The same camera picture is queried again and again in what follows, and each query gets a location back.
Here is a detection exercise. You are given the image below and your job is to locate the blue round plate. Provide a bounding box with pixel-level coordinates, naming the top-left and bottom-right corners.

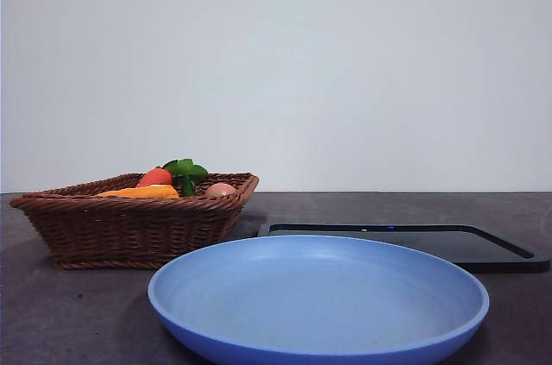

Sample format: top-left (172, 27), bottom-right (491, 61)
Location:
top-left (147, 235), bottom-right (491, 365)

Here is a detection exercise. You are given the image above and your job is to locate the brown wicker basket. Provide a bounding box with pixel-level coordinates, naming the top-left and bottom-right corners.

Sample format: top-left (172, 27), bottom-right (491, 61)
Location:
top-left (9, 172), bottom-right (260, 271)

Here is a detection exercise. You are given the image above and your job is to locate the brown egg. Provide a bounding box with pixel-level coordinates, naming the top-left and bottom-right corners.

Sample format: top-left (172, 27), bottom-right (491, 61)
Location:
top-left (204, 182), bottom-right (238, 198)

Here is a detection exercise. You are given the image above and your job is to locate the orange carrot with green leaves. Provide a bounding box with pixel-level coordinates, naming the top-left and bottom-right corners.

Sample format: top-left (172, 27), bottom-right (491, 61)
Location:
top-left (136, 158), bottom-right (210, 198)

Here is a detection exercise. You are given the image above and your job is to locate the black rectangular tray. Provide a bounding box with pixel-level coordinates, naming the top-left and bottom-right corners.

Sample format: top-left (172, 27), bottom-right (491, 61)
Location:
top-left (257, 223), bottom-right (552, 274)

